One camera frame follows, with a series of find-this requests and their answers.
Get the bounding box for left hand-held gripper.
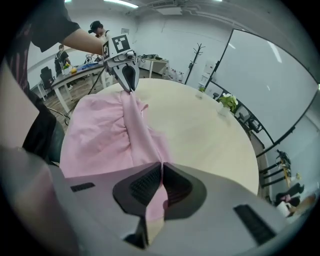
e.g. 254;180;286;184
101;33;141;92

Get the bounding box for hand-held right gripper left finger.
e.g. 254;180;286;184
49;161;163;256

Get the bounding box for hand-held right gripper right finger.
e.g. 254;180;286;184
149;161;289;256

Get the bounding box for pink cartoon sweatshirt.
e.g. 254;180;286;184
59;91;176;222

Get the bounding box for person's left forearm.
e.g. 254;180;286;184
59;27;107;57

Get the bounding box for person's black printed t-shirt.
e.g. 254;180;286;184
4;0;82;163

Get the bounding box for black equipment pile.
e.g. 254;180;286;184
136;53;163;61

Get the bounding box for blue cloth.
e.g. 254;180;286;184
77;62;98;70

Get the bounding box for row of clear water jugs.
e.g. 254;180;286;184
163;67;186;83

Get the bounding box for dark desk with white legs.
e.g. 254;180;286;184
51;62;111;115

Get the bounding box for black coat rack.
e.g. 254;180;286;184
187;42;206;73

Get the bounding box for ceiling light panel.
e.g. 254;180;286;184
103;0;139;8

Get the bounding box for small green potted plant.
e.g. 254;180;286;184
196;84;208;99

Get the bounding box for white ceiling air conditioner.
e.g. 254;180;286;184
156;5;183;16

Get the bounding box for white water dispenser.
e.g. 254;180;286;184
199;59;217;85

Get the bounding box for person's grey-green trousers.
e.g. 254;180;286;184
46;119;66;165

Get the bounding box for white-flowered potted plant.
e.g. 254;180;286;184
217;92;240;117

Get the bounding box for yellow-top desk with black legs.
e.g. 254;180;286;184
259;149;293;188

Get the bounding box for whiteboard on black stand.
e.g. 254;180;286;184
183;27;320;157

